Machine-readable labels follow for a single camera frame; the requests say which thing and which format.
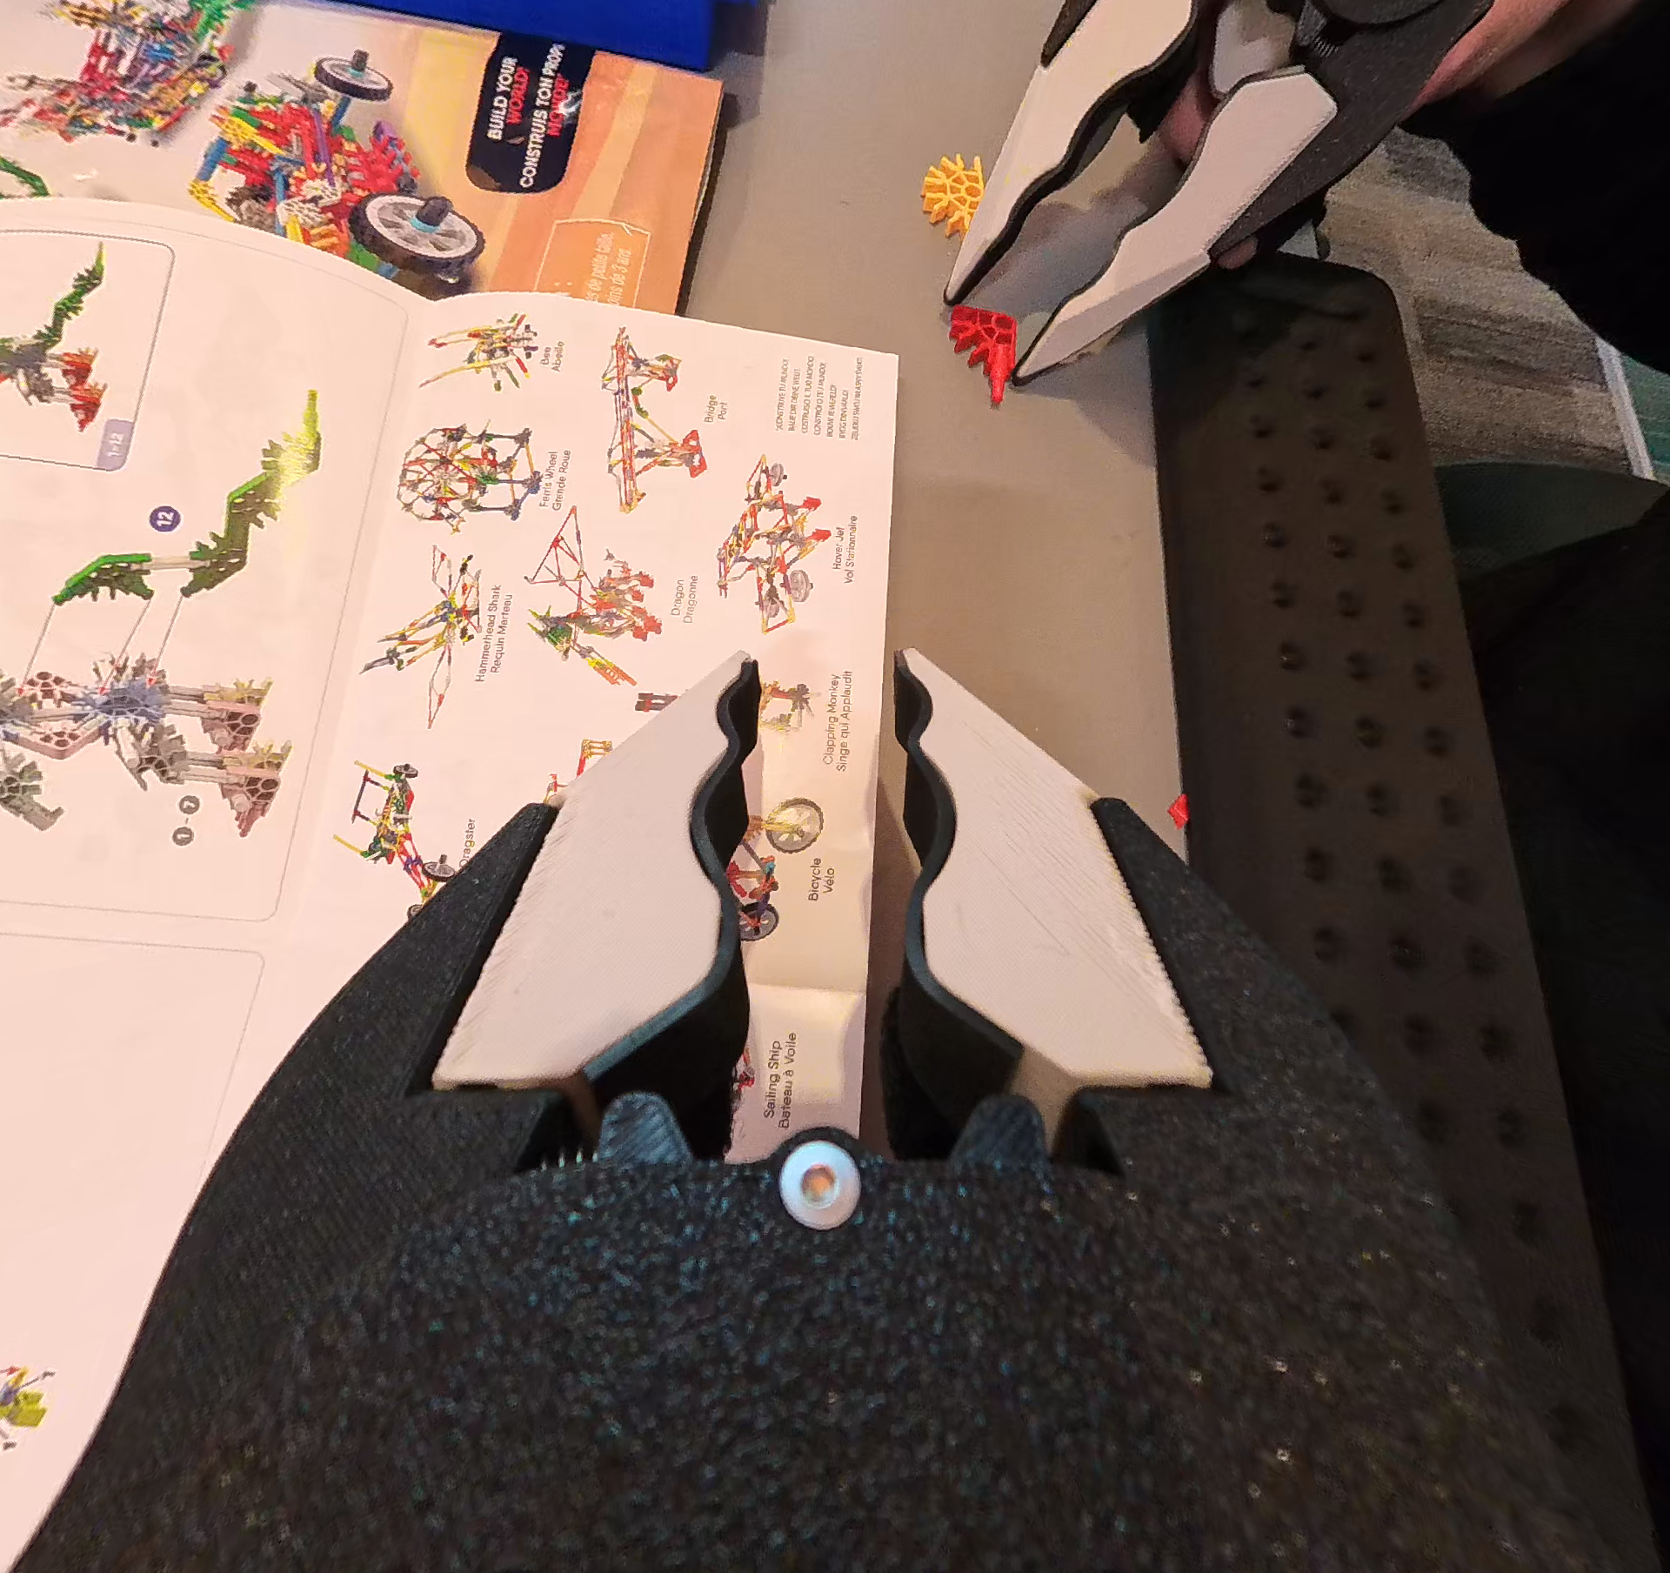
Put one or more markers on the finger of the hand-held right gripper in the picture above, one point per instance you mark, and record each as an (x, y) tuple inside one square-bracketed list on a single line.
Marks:
[(1109, 46), (1213, 190)]

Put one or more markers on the red connector piece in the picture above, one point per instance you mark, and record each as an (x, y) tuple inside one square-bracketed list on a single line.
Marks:
[(983, 336)]

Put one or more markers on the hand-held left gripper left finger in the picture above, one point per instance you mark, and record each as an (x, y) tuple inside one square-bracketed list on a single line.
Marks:
[(600, 907)]

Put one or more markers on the black perforated chair armrest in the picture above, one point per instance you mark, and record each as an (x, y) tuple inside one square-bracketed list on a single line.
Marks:
[(1345, 686)]

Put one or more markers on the white building instruction booklet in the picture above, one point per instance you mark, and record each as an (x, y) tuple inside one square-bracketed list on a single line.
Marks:
[(327, 581)]

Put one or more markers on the person's right forearm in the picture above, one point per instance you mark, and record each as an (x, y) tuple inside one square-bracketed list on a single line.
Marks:
[(1566, 190)]

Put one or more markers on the yellow connector piece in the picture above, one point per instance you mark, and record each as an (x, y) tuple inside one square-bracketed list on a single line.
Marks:
[(953, 193)]

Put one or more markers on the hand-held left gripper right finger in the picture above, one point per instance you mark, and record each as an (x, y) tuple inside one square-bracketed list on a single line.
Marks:
[(1045, 921)]

